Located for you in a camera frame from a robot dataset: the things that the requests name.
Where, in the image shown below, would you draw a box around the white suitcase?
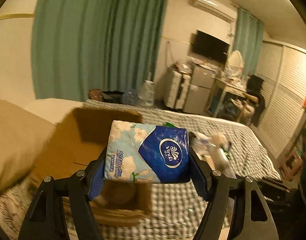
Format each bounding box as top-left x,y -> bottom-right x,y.
163,69 -> 191,110

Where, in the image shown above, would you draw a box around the green curtain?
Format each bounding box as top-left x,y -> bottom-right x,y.
31,0 -> 167,101

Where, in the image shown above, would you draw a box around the wooden chair with clothes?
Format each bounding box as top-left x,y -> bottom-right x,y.
231,75 -> 265,127

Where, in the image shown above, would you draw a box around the oval vanity mirror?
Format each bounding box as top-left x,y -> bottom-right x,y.
225,50 -> 244,78

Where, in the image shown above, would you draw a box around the blue Vinda tissue pack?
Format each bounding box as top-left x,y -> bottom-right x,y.
104,120 -> 190,184

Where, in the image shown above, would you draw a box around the white air conditioner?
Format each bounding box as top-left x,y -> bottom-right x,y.
193,0 -> 237,23

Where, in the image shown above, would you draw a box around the tan pillow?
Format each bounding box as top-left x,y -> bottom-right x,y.
0,99 -> 55,193

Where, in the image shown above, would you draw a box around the black wall television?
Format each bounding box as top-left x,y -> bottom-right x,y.
191,30 -> 229,64

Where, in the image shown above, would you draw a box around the silver mini fridge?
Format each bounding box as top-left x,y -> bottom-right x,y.
183,66 -> 214,114

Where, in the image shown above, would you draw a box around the brown cardboard box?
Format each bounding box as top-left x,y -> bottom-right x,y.
31,107 -> 152,226

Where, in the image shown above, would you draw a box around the large water bottle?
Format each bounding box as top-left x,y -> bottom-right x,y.
138,80 -> 154,107

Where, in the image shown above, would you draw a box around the checkered bed sheet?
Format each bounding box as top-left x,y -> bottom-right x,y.
0,99 -> 282,240

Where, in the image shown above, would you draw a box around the louvered wardrobe doors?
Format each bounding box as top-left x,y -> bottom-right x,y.
255,41 -> 306,158

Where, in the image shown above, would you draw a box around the white dressing table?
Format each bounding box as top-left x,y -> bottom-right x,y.
204,78 -> 246,118

